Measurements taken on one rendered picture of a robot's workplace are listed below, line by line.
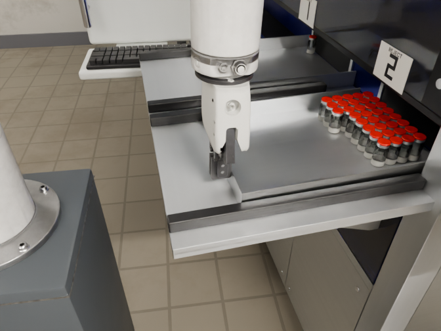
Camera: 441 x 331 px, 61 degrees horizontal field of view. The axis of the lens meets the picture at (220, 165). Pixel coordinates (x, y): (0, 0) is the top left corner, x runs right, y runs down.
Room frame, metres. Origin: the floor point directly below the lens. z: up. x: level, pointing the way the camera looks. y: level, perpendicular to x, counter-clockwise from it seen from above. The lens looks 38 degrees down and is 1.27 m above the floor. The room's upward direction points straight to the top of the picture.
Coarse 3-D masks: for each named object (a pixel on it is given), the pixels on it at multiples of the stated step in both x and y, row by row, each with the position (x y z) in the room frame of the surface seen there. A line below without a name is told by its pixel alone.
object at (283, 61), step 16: (272, 48) 1.04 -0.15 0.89; (288, 48) 1.05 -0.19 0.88; (304, 48) 1.05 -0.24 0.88; (272, 64) 0.93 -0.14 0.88; (288, 64) 0.93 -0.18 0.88; (304, 64) 0.93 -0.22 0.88; (320, 64) 0.93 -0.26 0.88; (256, 80) 0.84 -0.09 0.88; (272, 80) 0.77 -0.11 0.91; (288, 80) 0.77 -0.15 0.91; (304, 80) 0.78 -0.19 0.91; (320, 80) 0.79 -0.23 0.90; (336, 80) 0.80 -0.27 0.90; (352, 80) 0.81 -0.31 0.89
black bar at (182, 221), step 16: (400, 176) 0.45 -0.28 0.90; (416, 176) 0.45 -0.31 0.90; (304, 192) 0.41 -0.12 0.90; (320, 192) 0.41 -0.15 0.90; (336, 192) 0.41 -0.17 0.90; (352, 192) 0.41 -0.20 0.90; (368, 192) 0.42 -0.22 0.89; (384, 192) 0.43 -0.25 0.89; (208, 208) 0.38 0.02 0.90; (224, 208) 0.38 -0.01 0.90; (240, 208) 0.38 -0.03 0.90; (256, 208) 0.38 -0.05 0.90; (272, 208) 0.38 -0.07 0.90; (288, 208) 0.39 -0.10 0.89; (304, 208) 0.40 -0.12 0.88; (176, 224) 0.35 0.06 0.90; (192, 224) 0.36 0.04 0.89; (208, 224) 0.36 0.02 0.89
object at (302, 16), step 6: (306, 0) 0.93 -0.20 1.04; (312, 0) 0.90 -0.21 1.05; (300, 6) 0.96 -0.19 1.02; (306, 6) 0.92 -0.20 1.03; (312, 6) 0.90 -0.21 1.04; (300, 12) 0.96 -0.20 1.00; (306, 12) 0.92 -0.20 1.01; (312, 12) 0.89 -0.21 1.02; (300, 18) 0.95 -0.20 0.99; (312, 18) 0.89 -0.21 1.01; (312, 24) 0.88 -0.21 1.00
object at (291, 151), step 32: (320, 96) 0.70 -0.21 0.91; (256, 128) 0.62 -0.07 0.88; (288, 128) 0.62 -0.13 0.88; (320, 128) 0.62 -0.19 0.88; (256, 160) 0.52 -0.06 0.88; (288, 160) 0.52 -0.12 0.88; (320, 160) 0.52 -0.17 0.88; (352, 160) 0.52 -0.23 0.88; (256, 192) 0.40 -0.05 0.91; (288, 192) 0.41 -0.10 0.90
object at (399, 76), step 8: (384, 48) 0.62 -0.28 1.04; (392, 48) 0.60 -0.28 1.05; (384, 56) 0.61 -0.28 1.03; (400, 56) 0.58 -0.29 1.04; (408, 56) 0.56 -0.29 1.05; (376, 64) 0.63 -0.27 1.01; (384, 64) 0.61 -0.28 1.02; (392, 64) 0.59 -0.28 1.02; (400, 64) 0.57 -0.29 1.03; (408, 64) 0.55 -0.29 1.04; (376, 72) 0.62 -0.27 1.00; (384, 72) 0.60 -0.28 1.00; (392, 72) 0.58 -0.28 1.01; (400, 72) 0.56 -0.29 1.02; (408, 72) 0.55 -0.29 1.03; (384, 80) 0.60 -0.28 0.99; (392, 80) 0.58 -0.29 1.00; (400, 80) 0.56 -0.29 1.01; (392, 88) 0.57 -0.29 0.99; (400, 88) 0.55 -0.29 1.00
